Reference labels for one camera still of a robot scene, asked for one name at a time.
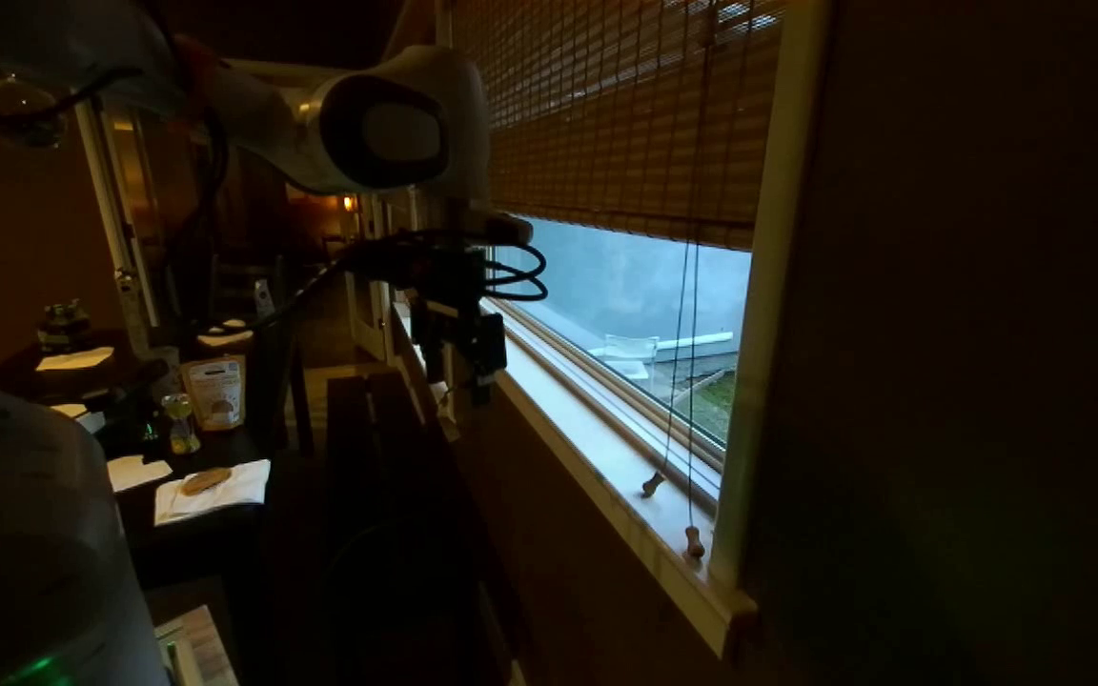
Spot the white window frame and sill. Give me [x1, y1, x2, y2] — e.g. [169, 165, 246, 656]
[382, 0, 831, 662]

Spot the brown woven bamboo blind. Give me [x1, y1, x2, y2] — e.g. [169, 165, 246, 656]
[450, 0, 780, 248]

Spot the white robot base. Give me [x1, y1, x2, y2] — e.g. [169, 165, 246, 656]
[0, 392, 169, 686]

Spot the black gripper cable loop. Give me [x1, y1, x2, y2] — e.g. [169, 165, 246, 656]
[480, 240, 552, 306]

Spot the white paper packet on table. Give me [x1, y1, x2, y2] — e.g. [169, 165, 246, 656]
[180, 356, 246, 431]

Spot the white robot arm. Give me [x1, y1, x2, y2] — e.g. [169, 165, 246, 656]
[0, 0, 533, 392]

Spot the dark dining table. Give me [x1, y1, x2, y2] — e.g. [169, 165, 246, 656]
[0, 327, 297, 587]

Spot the white paper with brown item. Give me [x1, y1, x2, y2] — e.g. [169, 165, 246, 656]
[152, 456, 270, 528]

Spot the blind pull cord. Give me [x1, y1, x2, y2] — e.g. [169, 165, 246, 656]
[636, 240, 711, 566]

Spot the dark wooden chair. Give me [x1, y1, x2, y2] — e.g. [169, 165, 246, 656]
[324, 362, 509, 686]

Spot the white paper sheet far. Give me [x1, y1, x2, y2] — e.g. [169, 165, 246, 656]
[33, 347, 113, 373]

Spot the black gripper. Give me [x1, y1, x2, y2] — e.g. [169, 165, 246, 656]
[378, 214, 533, 406]

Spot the printed paper bottom sheet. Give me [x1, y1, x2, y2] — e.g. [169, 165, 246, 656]
[157, 608, 239, 686]

